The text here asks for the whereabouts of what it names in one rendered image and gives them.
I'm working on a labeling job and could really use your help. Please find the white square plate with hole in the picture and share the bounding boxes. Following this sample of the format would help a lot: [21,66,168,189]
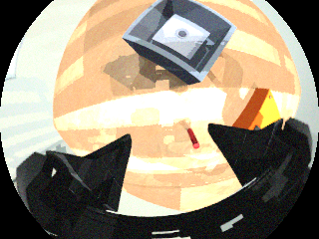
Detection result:
[153,15,208,64]

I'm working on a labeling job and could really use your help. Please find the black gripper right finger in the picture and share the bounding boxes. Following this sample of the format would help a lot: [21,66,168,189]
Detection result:
[207,119,283,187]

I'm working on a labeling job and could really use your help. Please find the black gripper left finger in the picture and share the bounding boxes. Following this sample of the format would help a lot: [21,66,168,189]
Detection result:
[45,132,132,212]

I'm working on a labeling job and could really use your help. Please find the red peg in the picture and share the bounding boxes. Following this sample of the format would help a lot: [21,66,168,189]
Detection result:
[187,128,199,148]

